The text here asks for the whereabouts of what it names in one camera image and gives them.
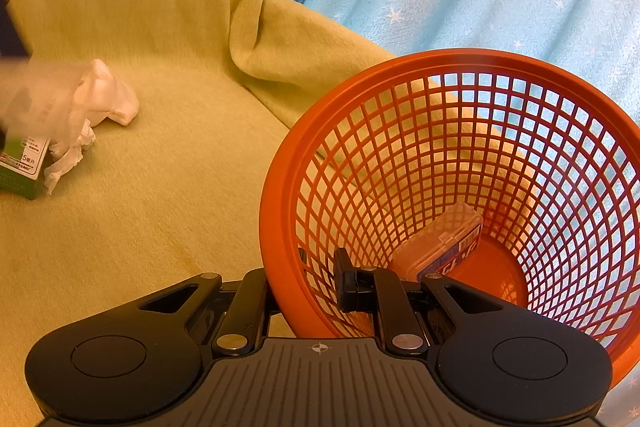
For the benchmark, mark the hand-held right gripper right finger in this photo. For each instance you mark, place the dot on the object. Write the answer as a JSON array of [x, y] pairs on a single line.
[[345, 284]]

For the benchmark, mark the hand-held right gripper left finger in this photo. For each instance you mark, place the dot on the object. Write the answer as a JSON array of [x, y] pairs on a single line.
[[245, 302]]

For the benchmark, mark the orange mesh plastic basket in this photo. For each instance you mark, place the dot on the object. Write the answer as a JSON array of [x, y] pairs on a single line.
[[290, 232]]

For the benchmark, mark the clear plastic case blue label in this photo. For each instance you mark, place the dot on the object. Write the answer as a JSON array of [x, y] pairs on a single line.
[[440, 239]]

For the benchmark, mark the white tissue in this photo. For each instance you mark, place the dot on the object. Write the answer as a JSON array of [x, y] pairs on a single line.
[[107, 99]]

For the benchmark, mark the green and white carton box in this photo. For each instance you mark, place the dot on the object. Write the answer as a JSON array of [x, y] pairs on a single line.
[[25, 167]]

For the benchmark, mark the yellow fleece blanket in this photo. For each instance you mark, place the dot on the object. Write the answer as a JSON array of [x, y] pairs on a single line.
[[165, 157]]

